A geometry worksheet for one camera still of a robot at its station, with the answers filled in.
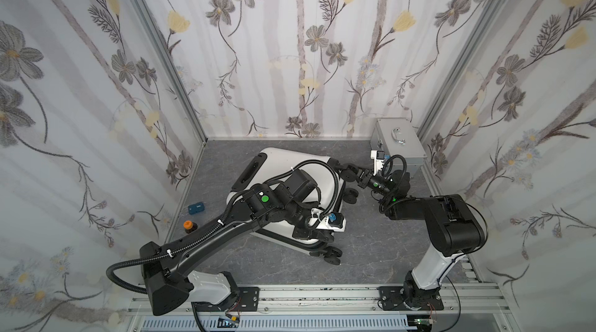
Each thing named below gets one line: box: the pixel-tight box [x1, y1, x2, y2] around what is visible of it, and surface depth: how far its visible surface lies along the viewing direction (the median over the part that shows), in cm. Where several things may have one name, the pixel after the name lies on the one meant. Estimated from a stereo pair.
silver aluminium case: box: [370, 117, 427, 179], surface depth 103 cm
